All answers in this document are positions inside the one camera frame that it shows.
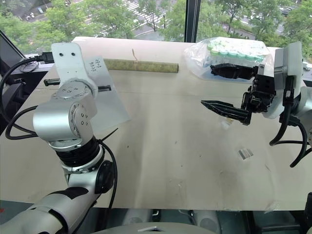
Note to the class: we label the black block at table edge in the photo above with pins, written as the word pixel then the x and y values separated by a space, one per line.
pixel 308 201

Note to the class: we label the clear bag of green-capped bottles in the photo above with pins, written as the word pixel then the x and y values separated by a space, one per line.
pixel 234 52

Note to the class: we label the dark side desk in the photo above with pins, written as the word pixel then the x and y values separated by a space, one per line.
pixel 17 97

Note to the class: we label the small clear plastic piece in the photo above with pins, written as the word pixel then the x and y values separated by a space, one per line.
pixel 245 153

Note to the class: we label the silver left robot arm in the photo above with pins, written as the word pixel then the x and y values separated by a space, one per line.
pixel 61 119

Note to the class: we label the black window frame post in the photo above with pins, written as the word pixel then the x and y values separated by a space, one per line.
pixel 193 19

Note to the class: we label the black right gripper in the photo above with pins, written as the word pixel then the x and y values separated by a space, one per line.
pixel 262 91

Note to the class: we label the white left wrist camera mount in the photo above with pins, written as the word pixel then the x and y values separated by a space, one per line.
pixel 67 62

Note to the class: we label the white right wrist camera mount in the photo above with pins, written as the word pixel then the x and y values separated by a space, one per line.
pixel 288 73

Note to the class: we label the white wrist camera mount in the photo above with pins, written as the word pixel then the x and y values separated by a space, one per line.
pixel 288 73
pixel 67 62

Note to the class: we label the black monitor screen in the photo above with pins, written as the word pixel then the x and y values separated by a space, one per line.
pixel 9 46

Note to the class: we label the clear plastic scrap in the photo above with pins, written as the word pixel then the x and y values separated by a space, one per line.
pixel 273 205

